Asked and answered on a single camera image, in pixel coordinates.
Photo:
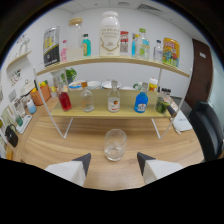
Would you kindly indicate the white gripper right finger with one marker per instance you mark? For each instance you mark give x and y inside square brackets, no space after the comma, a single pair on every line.
[158,169]

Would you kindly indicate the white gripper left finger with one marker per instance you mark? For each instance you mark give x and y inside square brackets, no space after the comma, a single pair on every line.
[68,170]

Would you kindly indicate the clear cup of limes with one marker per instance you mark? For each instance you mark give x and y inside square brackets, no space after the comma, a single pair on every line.
[162,106]

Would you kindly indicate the clear bottle with white cap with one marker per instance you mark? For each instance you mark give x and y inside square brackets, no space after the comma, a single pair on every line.
[114,104]

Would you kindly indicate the silver black soda water can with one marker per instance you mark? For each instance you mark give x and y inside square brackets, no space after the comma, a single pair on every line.
[51,46]

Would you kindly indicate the white tray with teal cup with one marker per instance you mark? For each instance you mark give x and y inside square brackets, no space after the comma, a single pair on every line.
[24,125]

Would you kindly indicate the clear drinking glass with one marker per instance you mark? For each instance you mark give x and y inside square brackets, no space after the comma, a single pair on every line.
[115,148]

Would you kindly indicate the white pouch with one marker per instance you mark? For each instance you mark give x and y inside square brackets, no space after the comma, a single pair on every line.
[182,122]

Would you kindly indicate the black chair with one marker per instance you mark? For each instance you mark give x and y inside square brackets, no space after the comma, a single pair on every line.
[208,130]

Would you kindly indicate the black handbag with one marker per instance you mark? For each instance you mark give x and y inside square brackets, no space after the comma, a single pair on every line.
[12,137]

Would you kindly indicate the blue liquid glass bottle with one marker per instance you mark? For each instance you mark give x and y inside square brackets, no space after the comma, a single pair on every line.
[141,103]

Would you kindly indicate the red liquid glass bottle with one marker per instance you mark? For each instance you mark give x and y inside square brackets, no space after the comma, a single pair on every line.
[65,101]

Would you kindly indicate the clear bottle with orange cap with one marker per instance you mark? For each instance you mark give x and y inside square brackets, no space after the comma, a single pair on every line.
[87,102]

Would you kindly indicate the white and blue jar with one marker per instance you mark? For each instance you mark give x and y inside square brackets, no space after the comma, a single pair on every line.
[31,107]

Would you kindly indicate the orange basket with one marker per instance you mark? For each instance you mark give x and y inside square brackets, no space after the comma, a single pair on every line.
[40,96]

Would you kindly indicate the white bottle with red cap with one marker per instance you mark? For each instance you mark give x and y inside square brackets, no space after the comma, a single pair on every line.
[153,85]

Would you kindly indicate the blue rimmed bowl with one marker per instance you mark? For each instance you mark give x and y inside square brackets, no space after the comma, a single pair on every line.
[76,86]

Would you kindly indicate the small white bowl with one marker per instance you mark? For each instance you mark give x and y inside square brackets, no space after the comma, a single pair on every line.
[94,84]

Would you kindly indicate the wide white bowl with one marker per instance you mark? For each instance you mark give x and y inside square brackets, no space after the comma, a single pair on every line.
[107,84]

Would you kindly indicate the green potted plant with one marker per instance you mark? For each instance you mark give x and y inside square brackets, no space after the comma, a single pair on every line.
[70,74]

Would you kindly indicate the brown door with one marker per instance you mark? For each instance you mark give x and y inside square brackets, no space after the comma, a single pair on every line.
[200,73]

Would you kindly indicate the clear bottle with blue cap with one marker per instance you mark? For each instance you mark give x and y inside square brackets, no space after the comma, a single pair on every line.
[158,52]

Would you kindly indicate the small pink bottle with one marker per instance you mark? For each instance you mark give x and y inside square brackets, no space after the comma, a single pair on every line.
[63,53]

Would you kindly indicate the yellow printed can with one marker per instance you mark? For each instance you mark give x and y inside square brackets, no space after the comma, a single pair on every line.
[171,52]

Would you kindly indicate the clear bottle with green cap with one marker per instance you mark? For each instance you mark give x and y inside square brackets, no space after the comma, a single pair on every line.
[143,46]

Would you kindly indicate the small teal bottle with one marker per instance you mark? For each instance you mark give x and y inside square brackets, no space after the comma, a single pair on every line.
[86,46]

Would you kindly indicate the glass jar with cork lid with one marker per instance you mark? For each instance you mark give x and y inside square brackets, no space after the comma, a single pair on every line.
[74,41]

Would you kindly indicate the large white bottle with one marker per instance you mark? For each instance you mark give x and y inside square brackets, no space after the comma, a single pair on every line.
[109,35]

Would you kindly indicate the ceiling air vent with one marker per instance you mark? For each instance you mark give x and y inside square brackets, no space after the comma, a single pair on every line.
[149,7]

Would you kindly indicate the white frame wooden shelf rack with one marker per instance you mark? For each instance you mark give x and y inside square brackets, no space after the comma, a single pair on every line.
[100,111]

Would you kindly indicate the wooden wall shelf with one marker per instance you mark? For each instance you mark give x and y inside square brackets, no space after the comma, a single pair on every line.
[20,57]

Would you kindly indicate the red wall poster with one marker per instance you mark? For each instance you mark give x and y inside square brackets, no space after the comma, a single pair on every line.
[124,41]

